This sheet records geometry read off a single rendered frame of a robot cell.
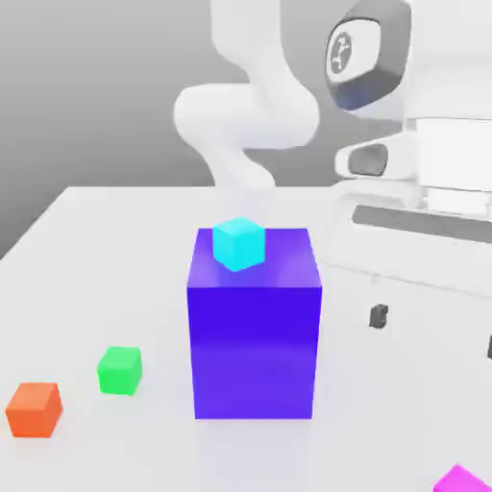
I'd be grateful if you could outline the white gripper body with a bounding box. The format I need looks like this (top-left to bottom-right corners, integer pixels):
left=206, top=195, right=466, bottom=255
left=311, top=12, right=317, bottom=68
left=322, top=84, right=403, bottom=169
left=317, top=181, right=492, bottom=300

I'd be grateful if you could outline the small magenta cube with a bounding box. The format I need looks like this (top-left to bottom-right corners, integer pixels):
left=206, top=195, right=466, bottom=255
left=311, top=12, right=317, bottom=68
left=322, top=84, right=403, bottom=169
left=432, top=463, right=492, bottom=492

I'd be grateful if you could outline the small cyan cube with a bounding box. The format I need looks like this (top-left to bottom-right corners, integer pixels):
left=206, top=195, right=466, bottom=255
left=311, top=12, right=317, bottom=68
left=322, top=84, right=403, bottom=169
left=211, top=215, right=267, bottom=273

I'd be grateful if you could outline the small green cube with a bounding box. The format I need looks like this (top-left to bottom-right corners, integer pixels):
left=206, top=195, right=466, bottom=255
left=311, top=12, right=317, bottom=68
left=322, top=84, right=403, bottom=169
left=96, top=345, right=144, bottom=397

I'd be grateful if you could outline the small orange cube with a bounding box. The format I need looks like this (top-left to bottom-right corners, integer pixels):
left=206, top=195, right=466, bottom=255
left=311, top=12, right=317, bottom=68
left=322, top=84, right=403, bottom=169
left=4, top=381, right=64, bottom=440

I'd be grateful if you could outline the large blue box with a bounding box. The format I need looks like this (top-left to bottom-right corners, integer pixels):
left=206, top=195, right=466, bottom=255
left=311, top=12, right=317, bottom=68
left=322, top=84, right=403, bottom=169
left=186, top=227, right=323, bottom=421

